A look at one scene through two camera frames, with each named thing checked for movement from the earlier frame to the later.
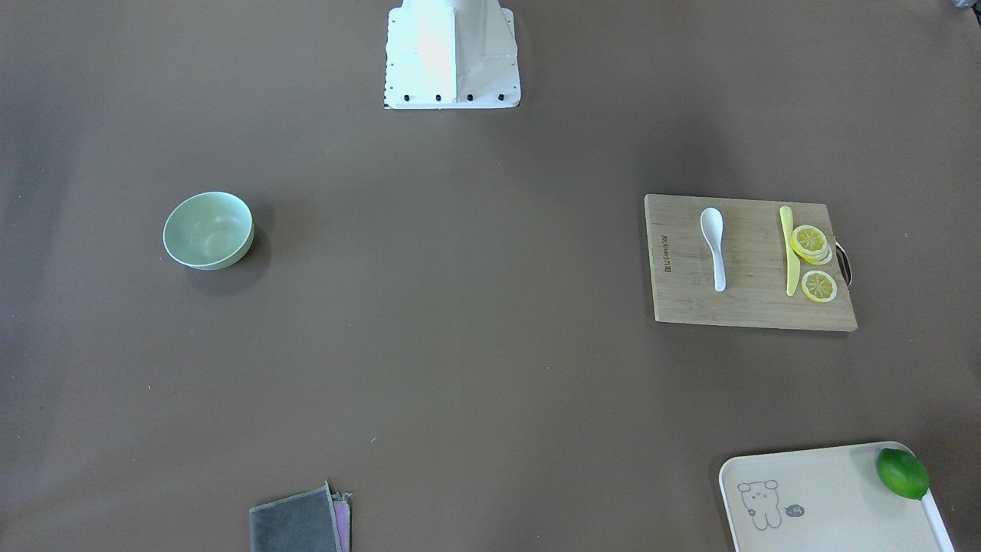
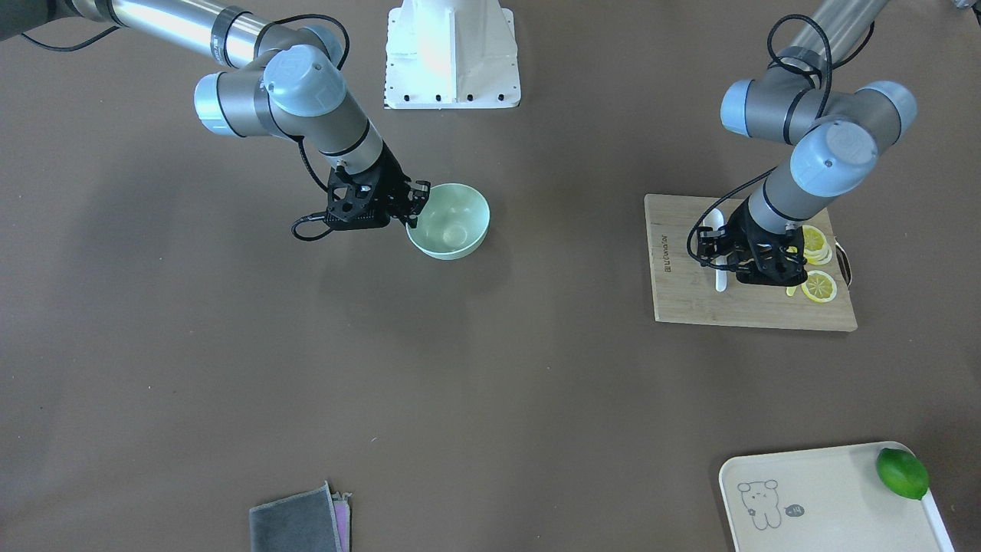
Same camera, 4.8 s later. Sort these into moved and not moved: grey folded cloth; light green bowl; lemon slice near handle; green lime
Moved: light green bowl
Not moved: green lime; lemon slice near handle; grey folded cloth
